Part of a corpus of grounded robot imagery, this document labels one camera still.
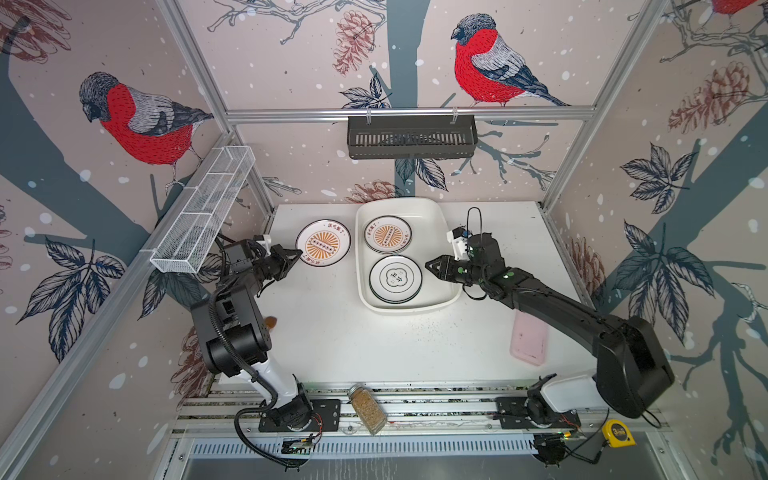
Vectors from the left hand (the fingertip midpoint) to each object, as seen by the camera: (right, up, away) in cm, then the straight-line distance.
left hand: (299, 250), depth 90 cm
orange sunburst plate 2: (+6, +2, +5) cm, 9 cm away
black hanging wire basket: (+36, +39, +14) cm, 55 cm away
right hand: (+38, -5, -7) cm, 39 cm away
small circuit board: (+5, -48, -18) cm, 51 cm away
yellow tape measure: (+82, -42, -21) cm, 94 cm away
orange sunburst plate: (+27, +5, +20) cm, 34 cm away
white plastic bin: (+43, +3, +19) cm, 47 cm away
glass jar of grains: (+23, -37, -20) cm, 48 cm away
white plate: (+30, -10, +8) cm, 32 cm away
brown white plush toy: (-8, -22, -1) cm, 24 cm away
